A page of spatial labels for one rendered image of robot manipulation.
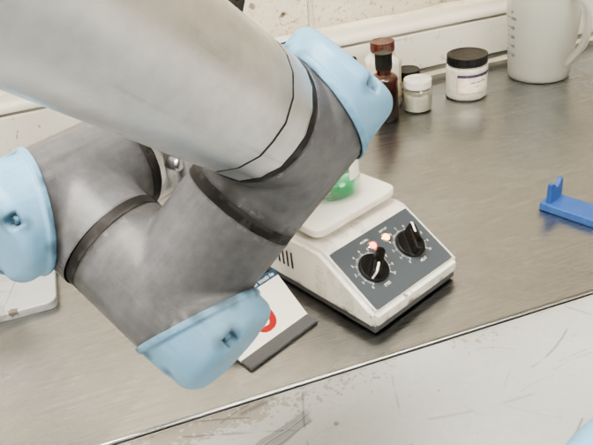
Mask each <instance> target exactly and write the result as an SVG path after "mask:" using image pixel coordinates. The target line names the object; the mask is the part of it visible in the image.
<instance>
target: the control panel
mask: <svg viewBox="0 0 593 445"><path fill-rule="evenodd" d="M410 222H413V223H414V224H415V225H416V226H417V229H418V231H419V234H420V236H421V237H422V238H423V240H424V242H425V250H424V252H423V253H422V254H421V255H420V256H418V257H409V256H407V255H405V254H403V253H402V252H401V251H400V250H399V249H398V247H397V245H396V243H395V240H396V237H397V235H398V234H399V233H400V232H401V231H403V230H405V229H406V227H407V226H408V224H409V223H410ZM383 234H388V235H389V237H390V238H389V240H385V239H384V238H383V237H382V236H383ZM371 242H374V243H376V245H377V247H376V248H375V249H373V248H370V246H369V244H370V243H371ZM380 246H381V247H383V248H385V250H386V252H385V257H384V259H385V260H386V262H387V264H388V266H389V275H388V277H387V278H386V279H385V280H384V281H382V282H378V283H375V282H371V281H369V280H367V279H366V278H364V277H363V276H362V274H361V273H360V271H359V268H358V262H359V261H360V259H361V258H362V257H363V256H364V255H365V254H367V253H375V251H376V250H377V248H378V247H380ZM329 256H330V258H331V259H332V260H333V261H334V263H335V264H336V265H337V266H338V267H339V268H340V269H341V271H342V272H343V273H344V274H345V275H346V276H347V277H348V279H350V281H351V282H352V283H353V284H354V285H355V286H356V287H357V288H358V289H359V290H360V292H361V293H362V294H363V295H364V296H365V297H366V299H367V300H368V301H369V302H370V303H371V304H372V305H373V307H374V308H376V309H377V310H379V309H380V308H381V307H383V306H384V305H386V304H387V303H389V302H390V301H392V300H393V299H394V298H396V297H398V296H399V295H400V294H402V293H403V292H404V291H405V290H407V289H408V288H410V287H411V286H412V285H414V284H415V283H417V282H418V281H420V280H421V279H423V278H424V277H425V276H427V275H429V274H430V273H431V272H432V271H433V270H435V269H436V268H438V267H439V266H441V265H442V264H443V263H445V262H446V261H448V260H449V259H450V258H451V257H452V256H451V255H450V253H449V252H448V251H447V250H446V249H445V248H444V247H443V246H442V245H441V244H440V243H439V242H438V241H437V240H436V239H435V238H434V237H433V236H432V235H431V234H430V232H429V231H428V230H427V229H426V228H425V227H424V226H423V225H422V224H421V223H420V222H419V221H418V220H417V219H416V218H415V217H414V216H413V215H412V214H411V213H410V212H409V211H408V210H407V208H404V209H403V210H402V211H400V212H398V213H397V214H395V215H393V216H391V217H390V218H388V219H386V220H385V221H384V222H382V223H380V224H379V225H377V226H375V227H374V228H372V229H370V230H368V231H367V232H365V233H364V234H363V235H361V236H359V237H358V238H356V239H354V240H352V241H351V242H349V243H347V244H346V245H345V246H343V247H341V248H340V249H338V250H336V251H335V252H333V253H331V254H330V255H329Z"/></svg>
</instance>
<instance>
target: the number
mask: <svg viewBox="0 0 593 445"><path fill-rule="evenodd" d="M258 289H259V290H260V295H261V297H262V298H263V299H265V301H266V302H267V303H268V304H269V305H270V310H271V313H270V317H269V319H268V321H267V323H266V325H265V327H263V328H262V329H261V331H260V332H259V335H258V336H257V337H256V339H255V340H254V341H253V342H252V344H251V345H250V346H249V347H248V348H250V347H251V346H253V345H254V344H255V343H256V342H258V341H259V340H261V339H262V338H263V337H265V336H267V335H268V334H269V333H271V332H272V331H274V330H275V329H276V328H278V327H280V325H282V324H283V323H284V322H286V321H288V320H289V319H290V318H292V317H293V316H295V315H296V314H297V313H299V312H301V311H302V309H301V308H300V307H299V305H298V304H297V302H296V301H295V300H294V299H293V298H292V297H291V295H290V294H289V292H288V291H287V290H286V288H285V287H284V286H283V284H282V283H281V281H280V280H279V278H278V277H277V276H275V277H273V278H272V279H270V280H269V281H267V282H266V283H264V284H262V285H261V286H259V287H258ZM248 348H247V349H248Z"/></svg>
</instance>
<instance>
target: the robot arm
mask: <svg viewBox="0 0 593 445"><path fill-rule="evenodd" d="M244 2H245V0H0V90H2V91H4V92H6V93H9V94H13V95H16V96H17V97H20V98H22V99H25V100H28V101H30V102H33V103H36V104H39V105H41V106H43V107H46V108H48V109H52V110H54V111H57V112H59V113H62V114H64V115H66V116H69V117H73V118H75V119H78V120H80V121H81V122H79V123H77V124H75V125H72V126H70V127H68V128H66V129H64V130H62V131H60V132H57V133H55V134H53V135H50V136H48V137H47V138H45V139H43V140H39V141H37V142H35V143H34V144H31V145H29V146H27V147H17V148H15V149H13V150H12V151H11V153H9V154H7V155H5V156H3V157H1V158H0V274H1V275H6V276H7V277H8V278H9V279H10V280H12V281H13V282H17V283H27V282H31V281H33V280H34V279H36V278H38V277H39V276H47V275H49V274H51V273H52V272H53V270H55V271H56V272H57V273H58V274H59V275H60V276H61V277H62V278H63V279H64V280H65V281H66V282H67V283H70V284H72V285H73V286H74V287H75V288H76V289H77V290H78V291H79V292H80V293H81V294H82V295H83V296H84V297H85V298H86V299H87V300H89V301H90V302H91V303H92V304H93V305H94V306H95V307H96V308H97V309H98V310H99V311H100V312H101V313H102V314H103V315H104V316H105V317H106V318H107V319H108V320H109V321H110V322H111V323H112V324H113V325H114V326H115V327H116V328H117V329H118V330H119V331H121V332H122V333H123V334H124V335H125V336H126V337H127V338H128V339H129V340H130V341H131V342H132V343H133V344H134V345H135V346H136V347H137V348H136V349H135V351H136V352H137V353H138V354H140V355H143V356H144V357H145V358H147V359H148V360H149V361H150V362H151V363H152V364H154V365H155V366H156V367H157V368H158V369H159V370H161V371H162V372H163V373H164V374H165V375H166V376H168V377H170V378H171V379H172V380H173V381H175V382H176V383H177V384H178V385H179V386H181V387H182V388H186V389H189V390H196V389H201V388H204V387H206V386H208V385H209V384H211V383H212V382H214V381H215V380H216V379H218V378H219V377H220V376H221V375H222V374H223V373H225V372H226V371H227V370H228V369H229V368H230V367H231V366H232V365H233V364H234V363H235V362H236V361H237V359H238V358H239V357H240V356H241V355H242V354H243V353H244V352H245V351H246V350H247V348H248V347H249V346H250V345H251V344H252V342H253V341H254V340H255V339H256V337H257V336H258V335H259V332H260V331H261V329H262V328H263V327H265V325H266V323H267V321H268V319H269V317H270V313H271V310H270V305H269V304H268V303H267V302H266V301H265V299H263V298H262V297H261V295H260V290H259V289H258V288H256V287H254V286H255V284H256V283H257V282H258V280H259V279H260V278H261V277H262V276H263V275H264V274H265V273H266V271H267V270H268V269H269V267H270V266H271V265H272V264H273V263H274V261H275V260H276V259H277V257H278V256H279V255H280V254H281V252H282V251H283V250H284V249H285V247H286V246H287V245H288V243H289V241H290V240H291V239H292V238H293V237H294V236H295V234H296V233H297V231H298V230H299V229H300V228H301V226H302V225H303V224H304V222H305V221H306V220H307V219H308V218H309V216H310V215H311V214H312V212H313V211H314V210H315V209H316V207H317V206H318V205H319V204H320V202H321V201H322V200H323V199H324V198H325V197H326V196H327V194H328V193H329V192H330V191H331V190H332V188H333V187H334V186H335V184H336V183H337V182H338V181H339V180H340V178H341V177H342V176H343V174H344V173H345V172H346V171H347V169H348V168H349V167H350V166H351V164H352V163H353V162H354V161H355V160H357V159H360V158H361V157H362V156H363V155H364V154H365V153H366V151H367V147H368V144H369V142H370V141H371V140H372V138H373V137H374V135H375V134H376V133H377V131H378V130H379V128H380V127H381V126H382V125H383V124H384V122H385V121H386V120H387V118H388V117H389V115H390V113H391V111H392V108H393V97H392V95H391V93H390V91H389V90H388V89H387V87H386V86H385V85H384V84H383V83H382V82H381V81H380V80H378V79H377V78H376V77H375V76H374V75H372V74H371V73H370V72H369V71H368V70H367V69H366V68H365V67H363V66H362V65H361V64H360V63H358V61H357V60H356V59H355V58H353V57H352V56H351V55H349V54H348V53H347V52H346V51H344V50H343V49H342V48H340V47H339V46H338V45H337V44H335V43H334V42H333V41H331V40H330V39H328V38H327V37H326V36H325V35H323V34H322V33H321V32H319V31H318V30H316V29H314V28H312V27H308V26H305V27H301V28H299V29H297V30H296V31H295V32H294V33H293V34H292V35H287V36H282V37H276V38H274V37H273V36H271V35H270V34H269V33H268V32H266V31H265V30H264V29H263V28H262V27H260V26H259V25H258V24H256V23H255V22H254V21H253V20H252V19H250V18H249V17H248V16H246V15H245V14H244V13H243V10H244ZM170 194H171V195H170ZM169 195H170V196H169ZM168 196H169V198H168V199H167V200H166V202H165V203H164V204H163V206H162V205H161V204H160V203H159V201H161V200H163V199H165V198H166V197H168Z"/></svg>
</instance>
